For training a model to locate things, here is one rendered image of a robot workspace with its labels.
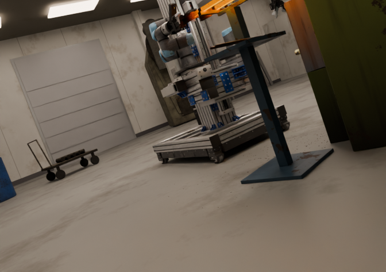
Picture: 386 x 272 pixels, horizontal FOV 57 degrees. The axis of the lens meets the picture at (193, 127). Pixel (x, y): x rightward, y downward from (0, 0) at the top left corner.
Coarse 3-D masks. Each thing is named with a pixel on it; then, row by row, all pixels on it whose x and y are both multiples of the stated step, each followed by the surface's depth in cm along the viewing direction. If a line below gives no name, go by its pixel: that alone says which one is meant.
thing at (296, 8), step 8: (296, 0) 210; (288, 8) 214; (296, 8) 211; (304, 8) 209; (288, 16) 215; (296, 16) 212; (304, 16) 210; (296, 24) 214; (304, 24) 211; (296, 32) 215; (304, 32) 212; (312, 32) 210; (296, 40) 216; (304, 40) 214; (312, 40) 211; (304, 48) 215; (312, 48) 212; (304, 56) 216; (312, 56) 214; (320, 56) 211; (304, 64) 218; (312, 64) 215; (320, 64) 212
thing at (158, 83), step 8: (144, 24) 877; (144, 32) 955; (152, 40) 882; (152, 48) 881; (152, 56) 891; (152, 64) 912; (160, 64) 886; (152, 72) 914; (160, 72) 918; (152, 80) 950; (160, 80) 917; (168, 80) 923; (160, 88) 917; (160, 96) 938; (176, 96) 928; (168, 104) 922; (176, 104) 925; (184, 104) 932; (168, 112) 926; (176, 112) 927; (184, 112) 932; (192, 112) 939; (168, 120) 969; (176, 120) 927; (184, 120) 933
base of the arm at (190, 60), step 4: (184, 56) 295; (188, 56) 295; (192, 56) 296; (184, 60) 295; (188, 60) 294; (192, 60) 294; (196, 60) 300; (184, 64) 295; (188, 64) 293; (192, 64) 294
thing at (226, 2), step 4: (224, 0) 198; (228, 0) 196; (232, 0) 195; (220, 4) 200; (224, 4) 198; (216, 8) 203; (220, 8) 204; (200, 16) 214; (204, 16) 212; (208, 16) 209; (200, 20) 214
